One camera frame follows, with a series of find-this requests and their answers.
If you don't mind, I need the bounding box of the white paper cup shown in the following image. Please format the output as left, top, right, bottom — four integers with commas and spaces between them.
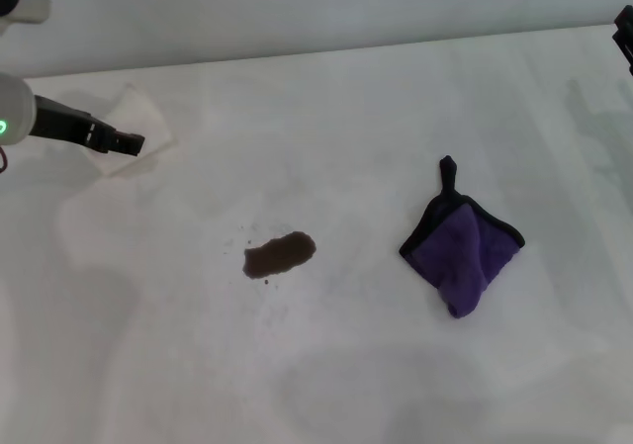
84, 82, 175, 179

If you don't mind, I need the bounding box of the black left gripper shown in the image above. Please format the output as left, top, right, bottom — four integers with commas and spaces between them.
30, 94, 147, 158

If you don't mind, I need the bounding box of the purple rag with black edge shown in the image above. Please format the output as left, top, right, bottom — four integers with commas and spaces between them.
398, 154, 526, 320

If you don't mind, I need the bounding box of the dark brown liquid stain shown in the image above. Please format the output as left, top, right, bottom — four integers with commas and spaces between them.
241, 230, 318, 282

